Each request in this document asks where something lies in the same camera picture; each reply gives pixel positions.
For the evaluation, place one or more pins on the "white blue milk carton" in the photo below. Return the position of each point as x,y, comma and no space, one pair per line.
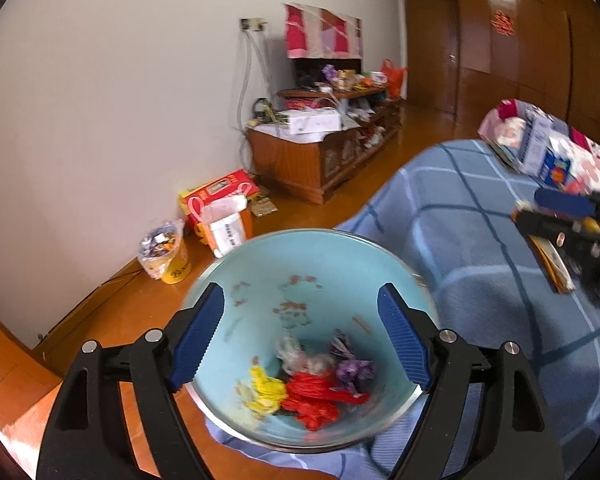
534,143

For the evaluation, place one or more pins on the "purple wrapper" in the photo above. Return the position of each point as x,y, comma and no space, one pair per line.
352,373

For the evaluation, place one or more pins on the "white mug on cabinet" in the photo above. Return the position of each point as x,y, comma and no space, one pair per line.
378,77

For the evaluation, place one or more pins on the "bed with heart quilt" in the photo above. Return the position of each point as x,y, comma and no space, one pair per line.
505,126

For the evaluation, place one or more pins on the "wooden door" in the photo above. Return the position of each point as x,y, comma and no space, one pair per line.
433,47

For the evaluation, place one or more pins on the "brown wooden wardrobe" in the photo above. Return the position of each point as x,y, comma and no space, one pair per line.
466,56

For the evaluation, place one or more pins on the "white box on cabinet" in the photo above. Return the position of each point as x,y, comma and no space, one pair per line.
317,120

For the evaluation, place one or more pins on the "orange plastic bag by door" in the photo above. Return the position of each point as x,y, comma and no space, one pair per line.
395,78

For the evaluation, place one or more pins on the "small blue juice carton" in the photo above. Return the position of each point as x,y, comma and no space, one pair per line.
555,170

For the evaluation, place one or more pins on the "clear plastic bag white red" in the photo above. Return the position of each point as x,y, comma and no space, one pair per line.
294,359

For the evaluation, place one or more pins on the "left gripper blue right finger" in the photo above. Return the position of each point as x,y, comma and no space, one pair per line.
410,332

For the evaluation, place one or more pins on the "light blue cartoon trash bin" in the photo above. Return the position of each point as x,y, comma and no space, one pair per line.
306,283

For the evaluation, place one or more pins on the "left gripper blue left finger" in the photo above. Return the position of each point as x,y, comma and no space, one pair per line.
189,334

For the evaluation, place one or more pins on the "red gift box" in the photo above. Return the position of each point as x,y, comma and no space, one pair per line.
238,182

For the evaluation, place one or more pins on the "orange paper bag white insert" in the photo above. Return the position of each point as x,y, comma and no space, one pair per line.
224,224

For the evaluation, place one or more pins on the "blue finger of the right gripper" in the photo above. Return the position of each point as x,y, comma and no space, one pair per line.
575,206

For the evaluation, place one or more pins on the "metallic flat packet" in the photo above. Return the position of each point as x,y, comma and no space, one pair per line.
506,158

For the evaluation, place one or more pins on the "bag of small trash on floor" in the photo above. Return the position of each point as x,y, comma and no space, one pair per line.
159,247

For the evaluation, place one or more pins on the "yellow cup on floor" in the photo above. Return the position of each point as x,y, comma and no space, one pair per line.
178,266

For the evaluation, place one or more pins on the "red double happiness decoration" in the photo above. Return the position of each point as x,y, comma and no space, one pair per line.
503,24

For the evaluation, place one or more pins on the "wall power socket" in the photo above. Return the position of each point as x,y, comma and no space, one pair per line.
256,24

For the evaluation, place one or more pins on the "television with patchwork cover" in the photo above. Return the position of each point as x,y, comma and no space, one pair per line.
321,43

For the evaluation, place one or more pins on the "yellow plastic bag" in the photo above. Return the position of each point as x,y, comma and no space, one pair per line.
265,394

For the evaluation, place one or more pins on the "blue plaid table cloth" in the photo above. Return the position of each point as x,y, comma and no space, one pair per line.
448,215

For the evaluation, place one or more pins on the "wooden TV cabinet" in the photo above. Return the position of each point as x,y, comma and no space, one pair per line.
311,165

